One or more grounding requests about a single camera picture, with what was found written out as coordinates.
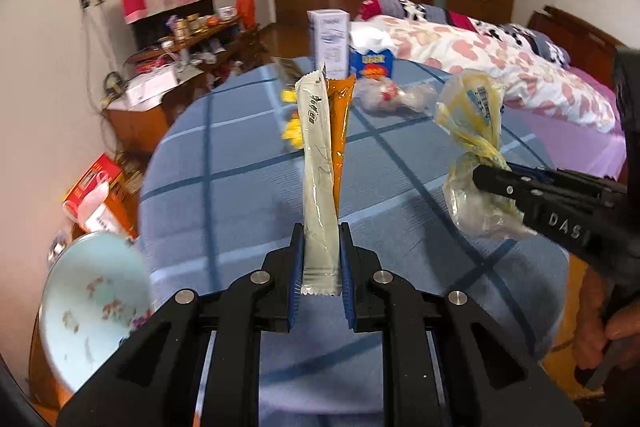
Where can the wooden tv cabinet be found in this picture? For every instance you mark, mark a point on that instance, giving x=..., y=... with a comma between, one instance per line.
x=202, y=63

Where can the red plastic bag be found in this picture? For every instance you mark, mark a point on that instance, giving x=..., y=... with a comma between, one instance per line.
x=292, y=132

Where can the blue checked table cloth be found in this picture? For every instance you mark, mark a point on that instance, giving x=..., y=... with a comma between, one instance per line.
x=223, y=189

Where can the cow pattern pillow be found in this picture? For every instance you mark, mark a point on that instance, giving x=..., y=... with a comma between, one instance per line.
x=527, y=39

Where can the light blue enamel basin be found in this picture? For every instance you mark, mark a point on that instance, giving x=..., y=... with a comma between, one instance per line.
x=96, y=294

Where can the red orange cardboard box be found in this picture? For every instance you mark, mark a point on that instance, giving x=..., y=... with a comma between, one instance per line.
x=100, y=201

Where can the person right hand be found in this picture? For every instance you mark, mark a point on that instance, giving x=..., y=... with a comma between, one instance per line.
x=592, y=334

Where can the white mug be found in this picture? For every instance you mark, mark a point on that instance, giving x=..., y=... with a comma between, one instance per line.
x=227, y=12

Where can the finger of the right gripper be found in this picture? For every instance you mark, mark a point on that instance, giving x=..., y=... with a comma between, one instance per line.
x=545, y=174
x=583, y=195

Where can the clear bag red print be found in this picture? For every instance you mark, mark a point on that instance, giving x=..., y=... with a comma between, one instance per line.
x=384, y=95

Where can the orange hanging bag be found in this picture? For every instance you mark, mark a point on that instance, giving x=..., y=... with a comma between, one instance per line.
x=247, y=12

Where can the orange sachet packet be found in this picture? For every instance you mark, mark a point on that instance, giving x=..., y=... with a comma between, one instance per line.
x=340, y=98

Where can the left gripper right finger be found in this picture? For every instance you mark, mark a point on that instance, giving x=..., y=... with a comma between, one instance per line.
x=445, y=360

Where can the white tall milk carton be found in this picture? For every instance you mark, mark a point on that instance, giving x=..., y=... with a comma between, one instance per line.
x=328, y=36

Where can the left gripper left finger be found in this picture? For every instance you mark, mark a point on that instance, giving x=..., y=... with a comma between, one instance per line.
x=196, y=360

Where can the beige sachet packet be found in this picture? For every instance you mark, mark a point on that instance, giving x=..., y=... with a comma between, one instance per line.
x=322, y=254

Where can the purple bed sheet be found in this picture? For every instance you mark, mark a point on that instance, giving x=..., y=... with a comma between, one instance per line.
x=565, y=145

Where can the wooden headboard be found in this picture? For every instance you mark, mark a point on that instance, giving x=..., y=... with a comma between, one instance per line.
x=591, y=49

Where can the blue white gable carton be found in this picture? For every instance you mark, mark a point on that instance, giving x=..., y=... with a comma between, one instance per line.
x=372, y=58

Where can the yellow plastic bag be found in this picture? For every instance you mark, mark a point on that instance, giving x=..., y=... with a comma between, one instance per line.
x=469, y=109

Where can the heart pattern duvet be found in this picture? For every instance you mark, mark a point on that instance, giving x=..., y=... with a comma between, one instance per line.
x=529, y=81

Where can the white box on cabinet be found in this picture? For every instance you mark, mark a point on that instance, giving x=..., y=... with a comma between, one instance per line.
x=146, y=86

